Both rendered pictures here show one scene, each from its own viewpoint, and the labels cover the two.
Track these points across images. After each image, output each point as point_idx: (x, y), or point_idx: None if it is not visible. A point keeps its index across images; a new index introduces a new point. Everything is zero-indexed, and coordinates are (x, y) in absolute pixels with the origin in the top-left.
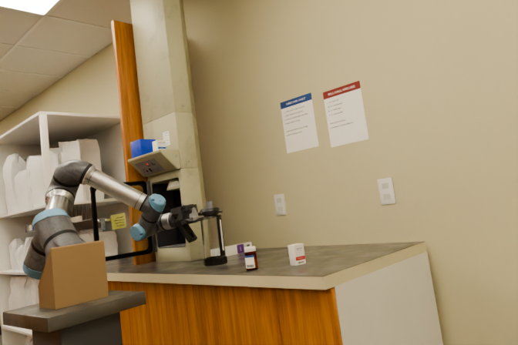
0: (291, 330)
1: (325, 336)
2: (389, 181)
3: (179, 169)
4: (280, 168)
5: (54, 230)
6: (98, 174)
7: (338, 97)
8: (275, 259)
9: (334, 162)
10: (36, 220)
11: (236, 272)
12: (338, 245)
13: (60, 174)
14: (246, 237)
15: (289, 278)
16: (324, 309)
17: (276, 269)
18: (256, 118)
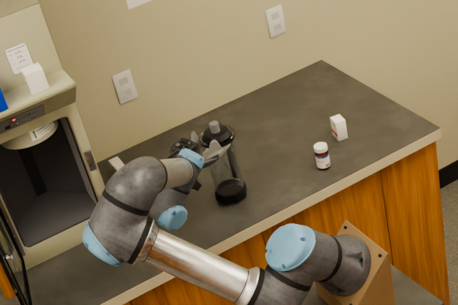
0: (396, 191)
1: (428, 175)
2: (279, 9)
3: None
4: (118, 34)
5: (334, 245)
6: (165, 165)
7: None
8: (264, 149)
9: (208, 3)
10: (308, 253)
11: (330, 178)
12: (232, 102)
13: (150, 198)
14: None
15: (408, 146)
16: (429, 154)
17: (349, 150)
18: None
